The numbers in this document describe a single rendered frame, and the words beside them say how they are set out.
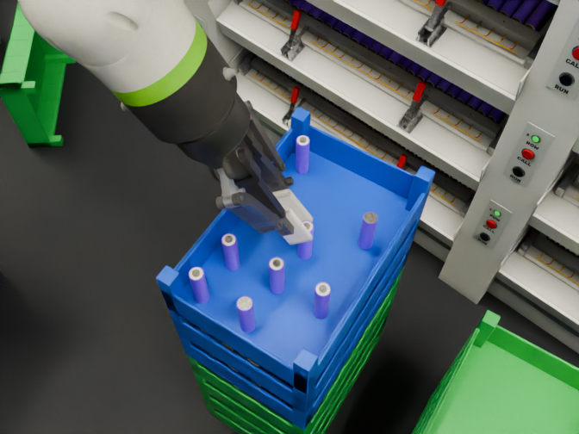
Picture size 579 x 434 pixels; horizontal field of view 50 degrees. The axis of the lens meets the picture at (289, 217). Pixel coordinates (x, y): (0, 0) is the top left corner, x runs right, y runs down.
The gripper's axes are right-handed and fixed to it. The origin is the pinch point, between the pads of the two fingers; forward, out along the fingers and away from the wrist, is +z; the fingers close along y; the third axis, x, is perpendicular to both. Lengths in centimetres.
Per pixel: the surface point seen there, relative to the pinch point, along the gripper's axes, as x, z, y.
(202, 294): -11.5, 1.2, 7.6
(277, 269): -1.8, 1.4, 5.8
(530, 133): 27.2, 19.9, -19.5
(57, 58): -81, 23, -81
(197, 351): -19.1, 12.8, 9.7
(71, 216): -69, 31, -34
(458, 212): 12, 49, -27
